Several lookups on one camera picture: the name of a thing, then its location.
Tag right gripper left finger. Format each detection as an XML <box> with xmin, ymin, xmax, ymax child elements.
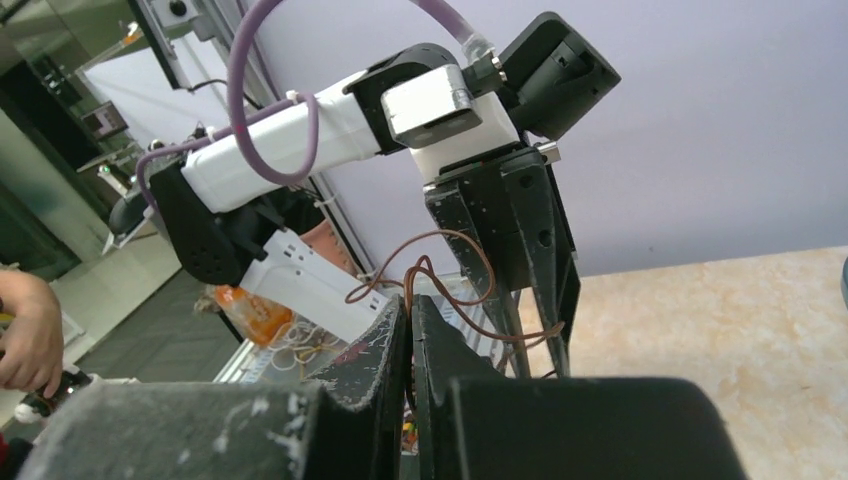
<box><xmin>20</xmin><ymin>297</ymin><xmax>406</xmax><ymax>479</ymax></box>

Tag orange plastic bag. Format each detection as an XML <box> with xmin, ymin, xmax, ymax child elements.
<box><xmin>214</xmin><ymin>285</ymin><xmax>294</xmax><ymax>347</ymax></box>

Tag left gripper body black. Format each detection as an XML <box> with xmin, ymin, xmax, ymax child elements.
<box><xmin>423</xmin><ymin>145</ymin><xmax>560</xmax><ymax>199</ymax></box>

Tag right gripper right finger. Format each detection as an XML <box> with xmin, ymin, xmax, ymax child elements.
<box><xmin>411</xmin><ymin>295</ymin><xmax>746</xmax><ymax>479</ymax></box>

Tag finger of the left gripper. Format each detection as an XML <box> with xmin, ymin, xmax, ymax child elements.
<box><xmin>500</xmin><ymin>148</ymin><xmax>581</xmax><ymax>377</ymax></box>
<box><xmin>424</xmin><ymin>182</ymin><xmax>530</xmax><ymax>377</ymax></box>

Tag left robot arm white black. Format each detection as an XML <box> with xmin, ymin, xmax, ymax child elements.
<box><xmin>139</xmin><ymin>2</ymin><xmax>620</xmax><ymax>376</ymax></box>

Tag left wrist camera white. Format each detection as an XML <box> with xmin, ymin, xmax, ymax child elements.
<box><xmin>381</xmin><ymin>64</ymin><xmax>519</xmax><ymax>183</ymax></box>

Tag person hand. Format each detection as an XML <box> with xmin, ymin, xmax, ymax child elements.
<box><xmin>1</xmin><ymin>270</ymin><xmax>64</xmax><ymax>398</ymax></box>

